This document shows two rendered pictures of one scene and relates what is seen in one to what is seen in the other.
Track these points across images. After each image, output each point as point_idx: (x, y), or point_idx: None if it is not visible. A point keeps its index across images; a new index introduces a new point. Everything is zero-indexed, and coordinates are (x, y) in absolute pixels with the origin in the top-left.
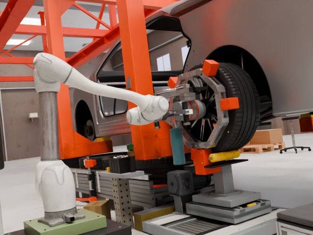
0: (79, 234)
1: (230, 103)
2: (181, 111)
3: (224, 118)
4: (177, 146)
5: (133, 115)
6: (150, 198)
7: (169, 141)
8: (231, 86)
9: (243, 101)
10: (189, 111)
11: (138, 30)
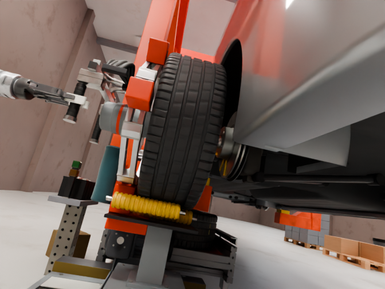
0: None
1: (128, 86)
2: (50, 88)
3: (129, 122)
4: (101, 171)
5: None
6: (99, 246)
7: None
8: (163, 71)
9: (175, 98)
10: (78, 98)
11: None
